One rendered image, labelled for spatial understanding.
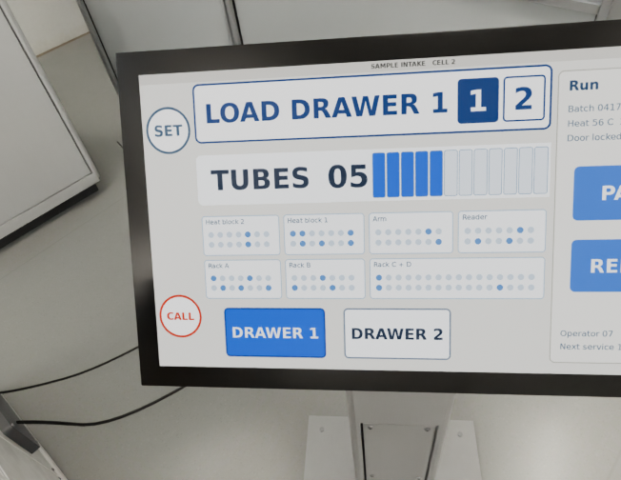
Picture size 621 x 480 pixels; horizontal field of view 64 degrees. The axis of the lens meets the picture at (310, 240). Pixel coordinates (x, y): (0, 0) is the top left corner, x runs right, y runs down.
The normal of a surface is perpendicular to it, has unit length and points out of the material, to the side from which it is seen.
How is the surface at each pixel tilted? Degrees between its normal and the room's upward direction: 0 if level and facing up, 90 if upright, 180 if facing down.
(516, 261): 50
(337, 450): 5
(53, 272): 0
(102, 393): 0
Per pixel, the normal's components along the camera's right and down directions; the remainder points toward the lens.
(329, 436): -0.19, -0.67
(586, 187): -0.13, 0.13
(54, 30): 0.74, 0.43
